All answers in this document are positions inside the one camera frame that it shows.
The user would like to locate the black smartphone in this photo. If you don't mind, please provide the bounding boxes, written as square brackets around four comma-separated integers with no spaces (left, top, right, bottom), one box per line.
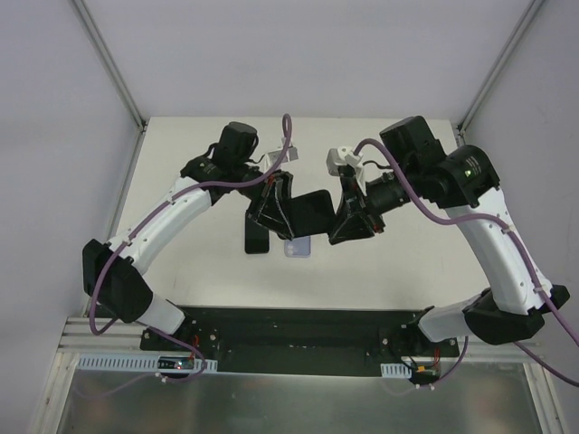
[244,218,270,255]

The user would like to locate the lilac phone case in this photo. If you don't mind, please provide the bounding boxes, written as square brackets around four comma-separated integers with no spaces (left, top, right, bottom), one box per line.
[284,236,311,259]

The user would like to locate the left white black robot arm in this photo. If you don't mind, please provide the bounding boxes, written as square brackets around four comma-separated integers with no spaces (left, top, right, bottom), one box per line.
[81,114,293,335]

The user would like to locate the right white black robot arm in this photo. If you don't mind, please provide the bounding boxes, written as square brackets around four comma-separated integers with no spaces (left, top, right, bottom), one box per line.
[327,116,570,354]

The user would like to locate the reflective metal sheet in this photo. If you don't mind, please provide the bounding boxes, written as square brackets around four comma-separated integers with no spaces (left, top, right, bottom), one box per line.
[59,363,542,433]

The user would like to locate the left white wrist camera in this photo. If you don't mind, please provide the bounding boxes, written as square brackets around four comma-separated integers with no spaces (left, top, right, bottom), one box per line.
[265,145,299,166]

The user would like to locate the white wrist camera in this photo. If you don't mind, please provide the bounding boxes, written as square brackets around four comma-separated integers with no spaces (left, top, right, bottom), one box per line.
[265,145,299,166]
[326,146,365,189]

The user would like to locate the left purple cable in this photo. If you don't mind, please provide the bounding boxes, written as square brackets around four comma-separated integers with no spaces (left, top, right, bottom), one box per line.
[88,112,295,385]

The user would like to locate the purple cable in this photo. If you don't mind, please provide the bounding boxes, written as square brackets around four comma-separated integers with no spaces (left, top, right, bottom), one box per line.
[352,138,579,390]
[88,112,295,385]

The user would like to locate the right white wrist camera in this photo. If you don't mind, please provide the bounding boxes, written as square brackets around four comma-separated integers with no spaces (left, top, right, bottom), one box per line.
[326,146,365,189]

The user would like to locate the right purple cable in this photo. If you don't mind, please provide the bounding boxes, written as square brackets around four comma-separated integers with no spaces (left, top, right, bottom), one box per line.
[352,138,579,390]

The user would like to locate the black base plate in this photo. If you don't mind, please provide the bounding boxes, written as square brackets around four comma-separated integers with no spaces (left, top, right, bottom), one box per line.
[138,307,460,377]

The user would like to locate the right white cable duct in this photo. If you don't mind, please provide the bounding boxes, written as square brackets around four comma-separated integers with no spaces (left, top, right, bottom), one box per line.
[380,363,413,380]

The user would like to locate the white cable duct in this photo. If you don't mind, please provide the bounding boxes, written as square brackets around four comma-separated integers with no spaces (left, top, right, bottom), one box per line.
[380,363,413,380]
[77,354,218,373]

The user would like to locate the aluminium rail profile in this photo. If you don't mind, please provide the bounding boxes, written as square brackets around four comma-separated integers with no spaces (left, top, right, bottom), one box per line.
[56,316,164,352]

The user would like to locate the left aluminium frame post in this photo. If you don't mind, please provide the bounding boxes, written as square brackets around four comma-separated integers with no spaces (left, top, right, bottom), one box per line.
[68,0,147,131]

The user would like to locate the aluminium frame post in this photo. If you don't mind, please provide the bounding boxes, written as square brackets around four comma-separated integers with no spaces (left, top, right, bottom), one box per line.
[68,0,147,131]
[455,0,548,137]

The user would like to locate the left white cable duct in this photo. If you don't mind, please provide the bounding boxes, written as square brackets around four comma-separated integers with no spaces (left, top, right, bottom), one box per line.
[77,354,218,373]

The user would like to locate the right aluminium frame post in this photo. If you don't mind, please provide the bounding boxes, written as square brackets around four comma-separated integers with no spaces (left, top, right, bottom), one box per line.
[455,0,548,137]

